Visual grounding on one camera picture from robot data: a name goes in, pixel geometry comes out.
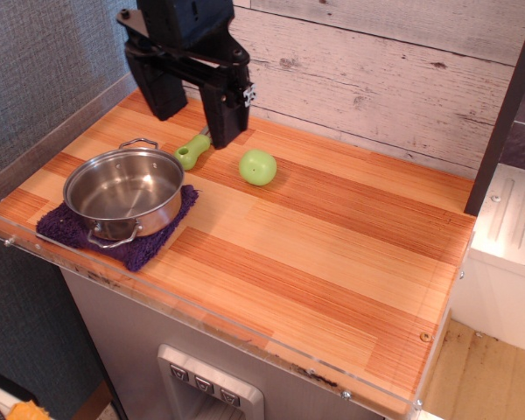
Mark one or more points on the white toy sink unit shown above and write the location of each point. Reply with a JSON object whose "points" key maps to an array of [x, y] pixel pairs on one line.
{"points": [[489, 295]]}

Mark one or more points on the green toy apple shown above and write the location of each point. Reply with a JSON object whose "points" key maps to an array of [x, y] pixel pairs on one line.
{"points": [[257, 167]]}

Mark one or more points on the clear acrylic guard rail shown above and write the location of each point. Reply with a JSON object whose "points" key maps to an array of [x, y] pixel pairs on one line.
{"points": [[339, 270]]}

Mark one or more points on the yellow object at corner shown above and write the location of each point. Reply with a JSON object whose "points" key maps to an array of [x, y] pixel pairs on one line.
{"points": [[27, 411]]}

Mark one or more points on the purple cloth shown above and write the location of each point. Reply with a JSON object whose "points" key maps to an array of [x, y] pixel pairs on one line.
{"points": [[64, 226]]}

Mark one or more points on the green handled grey spatula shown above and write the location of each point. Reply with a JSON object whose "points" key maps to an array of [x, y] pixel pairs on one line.
{"points": [[189, 154]]}

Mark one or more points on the silver dispenser panel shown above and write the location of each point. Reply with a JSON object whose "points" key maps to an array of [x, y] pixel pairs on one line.
{"points": [[197, 390]]}

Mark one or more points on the stainless steel pot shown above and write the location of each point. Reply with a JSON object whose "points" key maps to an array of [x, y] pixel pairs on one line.
{"points": [[127, 193]]}

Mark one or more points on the dark right shelf post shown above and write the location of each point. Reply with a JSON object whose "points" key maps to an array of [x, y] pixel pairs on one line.
{"points": [[501, 129]]}

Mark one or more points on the grey toy fridge cabinet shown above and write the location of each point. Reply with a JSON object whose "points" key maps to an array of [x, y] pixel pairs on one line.
{"points": [[128, 335]]}

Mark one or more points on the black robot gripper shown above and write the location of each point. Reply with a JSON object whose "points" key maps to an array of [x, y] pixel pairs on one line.
{"points": [[190, 41]]}

